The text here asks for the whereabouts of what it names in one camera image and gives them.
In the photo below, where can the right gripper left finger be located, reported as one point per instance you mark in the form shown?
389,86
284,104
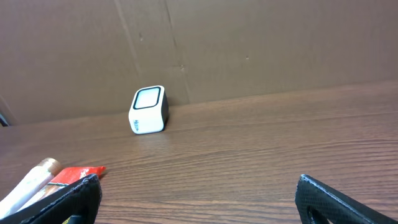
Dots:
79,201

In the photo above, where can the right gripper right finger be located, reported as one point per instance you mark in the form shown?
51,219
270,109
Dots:
317,202

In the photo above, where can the orange spaghetti packet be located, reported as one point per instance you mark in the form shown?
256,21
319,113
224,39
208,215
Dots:
66,177

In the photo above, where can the white tube gold cap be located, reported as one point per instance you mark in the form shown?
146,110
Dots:
33,181

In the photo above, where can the white barcode scanner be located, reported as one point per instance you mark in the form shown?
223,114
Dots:
149,110

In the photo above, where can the brown cardboard backdrop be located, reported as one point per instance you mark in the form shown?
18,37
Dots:
68,59

